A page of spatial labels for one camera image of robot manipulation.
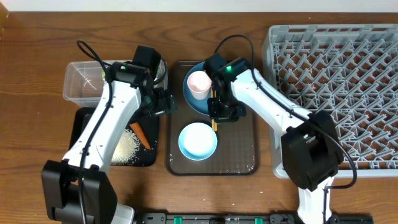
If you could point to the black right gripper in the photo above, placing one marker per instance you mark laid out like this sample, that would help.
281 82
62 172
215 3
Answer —
219 117

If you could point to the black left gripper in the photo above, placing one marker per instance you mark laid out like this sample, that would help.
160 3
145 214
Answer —
165 106

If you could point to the wooden chopstick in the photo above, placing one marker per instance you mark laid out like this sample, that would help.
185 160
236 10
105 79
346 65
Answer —
213 124

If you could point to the orange carrot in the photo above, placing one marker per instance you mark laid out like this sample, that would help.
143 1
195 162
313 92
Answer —
140 134

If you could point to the pink cup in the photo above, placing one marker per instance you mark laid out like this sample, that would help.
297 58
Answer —
199 84

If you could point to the light blue bowl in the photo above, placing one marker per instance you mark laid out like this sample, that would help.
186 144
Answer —
197 141

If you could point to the pile of rice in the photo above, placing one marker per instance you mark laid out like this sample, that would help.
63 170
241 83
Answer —
131 152

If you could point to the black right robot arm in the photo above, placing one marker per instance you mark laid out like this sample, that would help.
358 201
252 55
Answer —
308 142

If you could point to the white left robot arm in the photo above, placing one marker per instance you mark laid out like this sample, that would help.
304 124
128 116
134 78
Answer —
77 189

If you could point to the grey dishwasher rack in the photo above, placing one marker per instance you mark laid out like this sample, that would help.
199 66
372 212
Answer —
350 71

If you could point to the dark blue plate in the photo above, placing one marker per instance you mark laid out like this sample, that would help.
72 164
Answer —
200 106

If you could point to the brown serving tray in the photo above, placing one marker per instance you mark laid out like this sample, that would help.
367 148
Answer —
237 151

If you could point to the clear plastic bin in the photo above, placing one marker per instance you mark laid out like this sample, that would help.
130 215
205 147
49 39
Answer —
88 84

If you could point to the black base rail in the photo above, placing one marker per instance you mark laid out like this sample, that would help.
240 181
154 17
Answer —
162 218

